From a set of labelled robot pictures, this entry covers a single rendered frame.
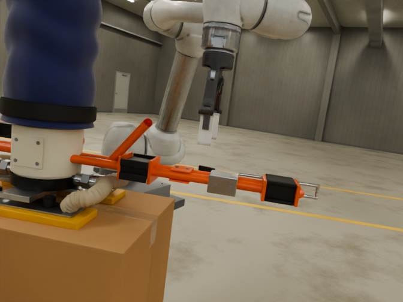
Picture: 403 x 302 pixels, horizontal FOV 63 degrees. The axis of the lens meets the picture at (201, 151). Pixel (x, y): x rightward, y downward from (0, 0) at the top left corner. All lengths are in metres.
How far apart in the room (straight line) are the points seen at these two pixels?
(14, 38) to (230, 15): 0.49
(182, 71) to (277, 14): 0.65
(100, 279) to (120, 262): 0.06
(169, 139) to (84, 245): 0.90
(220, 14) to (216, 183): 0.38
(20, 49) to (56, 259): 0.46
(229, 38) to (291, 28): 0.18
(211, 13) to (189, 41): 0.57
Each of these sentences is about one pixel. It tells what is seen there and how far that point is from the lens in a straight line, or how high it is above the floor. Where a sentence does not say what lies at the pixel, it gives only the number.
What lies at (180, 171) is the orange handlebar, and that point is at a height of 1.08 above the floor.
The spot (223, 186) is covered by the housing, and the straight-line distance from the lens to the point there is 0.78.
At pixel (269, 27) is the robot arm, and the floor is 1.45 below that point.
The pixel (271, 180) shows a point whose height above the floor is 1.10.
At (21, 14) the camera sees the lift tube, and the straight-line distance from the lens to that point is 0.87.
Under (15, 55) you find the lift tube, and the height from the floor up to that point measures 1.31.
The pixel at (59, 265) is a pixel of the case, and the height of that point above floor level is 0.89.
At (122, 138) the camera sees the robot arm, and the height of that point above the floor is 1.05.
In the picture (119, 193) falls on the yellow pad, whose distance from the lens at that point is 1.00.
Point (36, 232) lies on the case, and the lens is 0.78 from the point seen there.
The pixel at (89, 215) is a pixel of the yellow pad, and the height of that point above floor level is 0.96.
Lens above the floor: 1.26
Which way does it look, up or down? 9 degrees down
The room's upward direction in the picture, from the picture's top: 7 degrees clockwise
